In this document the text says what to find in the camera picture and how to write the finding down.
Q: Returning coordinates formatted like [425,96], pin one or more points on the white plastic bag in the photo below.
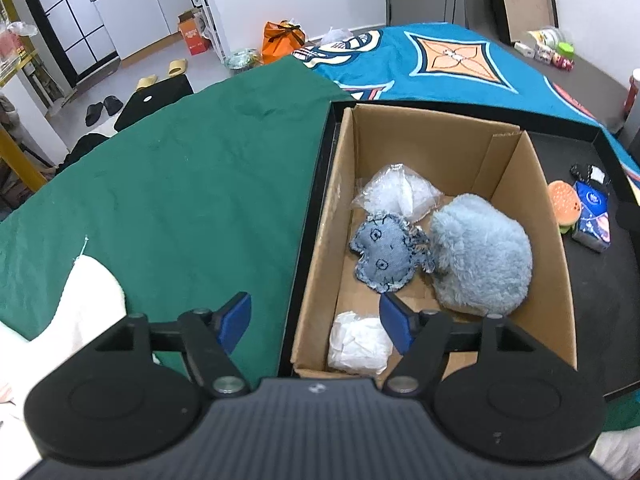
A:
[360,342]

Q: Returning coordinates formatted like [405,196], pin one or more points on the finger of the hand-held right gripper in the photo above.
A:
[629,215]

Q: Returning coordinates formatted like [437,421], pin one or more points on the green cup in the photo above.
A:
[565,50]

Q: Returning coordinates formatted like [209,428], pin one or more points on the grey-blue fluffy plush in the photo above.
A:
[480,255]

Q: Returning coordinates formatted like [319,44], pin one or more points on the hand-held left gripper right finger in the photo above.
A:
[397,322]

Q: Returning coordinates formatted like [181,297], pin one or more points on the green blanket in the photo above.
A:
[175,185]

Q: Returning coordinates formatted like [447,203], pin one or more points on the small red figurine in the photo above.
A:
[563,62]

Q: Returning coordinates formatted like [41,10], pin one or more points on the yellow metal shelf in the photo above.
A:
[15,110]

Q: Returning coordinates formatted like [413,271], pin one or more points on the greenish plastic bag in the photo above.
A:
[242,57]

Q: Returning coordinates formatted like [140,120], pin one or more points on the grey low bench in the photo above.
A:
[575,85]

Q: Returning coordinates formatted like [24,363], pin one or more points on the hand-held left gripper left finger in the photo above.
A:
[235,321]

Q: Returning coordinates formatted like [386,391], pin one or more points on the orange cardboard box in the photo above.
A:
[192,32]

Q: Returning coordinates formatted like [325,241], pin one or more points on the white curved desk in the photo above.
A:
[632,125]

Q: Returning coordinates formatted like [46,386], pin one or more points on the cream fleece blanket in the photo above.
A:
[75,300]

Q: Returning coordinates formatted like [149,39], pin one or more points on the orange gift bag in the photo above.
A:
[282,40]

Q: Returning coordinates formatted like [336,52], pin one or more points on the clear knotted plastic bag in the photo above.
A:
[335,35]

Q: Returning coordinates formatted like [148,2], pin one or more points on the small black packet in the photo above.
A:
[590,172]

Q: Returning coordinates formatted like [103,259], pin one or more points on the small white box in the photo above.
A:
[524,49]

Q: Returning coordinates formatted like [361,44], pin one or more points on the black shallow tray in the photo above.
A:
[590,285]

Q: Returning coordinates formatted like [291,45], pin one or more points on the pile of dark clothes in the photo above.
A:
[82,149]

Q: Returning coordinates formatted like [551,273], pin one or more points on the burger squishy toy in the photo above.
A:
[564,207]

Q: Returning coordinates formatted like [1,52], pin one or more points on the white kitchen cabinet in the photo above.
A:
[135,10]

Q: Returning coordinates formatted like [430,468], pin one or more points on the brown cardboard box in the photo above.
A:
[450,145]

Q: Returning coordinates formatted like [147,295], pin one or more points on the denim fabric toy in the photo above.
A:
[385,250]

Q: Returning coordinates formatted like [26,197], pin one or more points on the blue tissue packet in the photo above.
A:
[592,217]

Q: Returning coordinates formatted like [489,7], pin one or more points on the blue patterned blanket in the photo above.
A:
[390,55]

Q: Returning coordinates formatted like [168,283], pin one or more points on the black framed glass door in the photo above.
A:
[55,20]

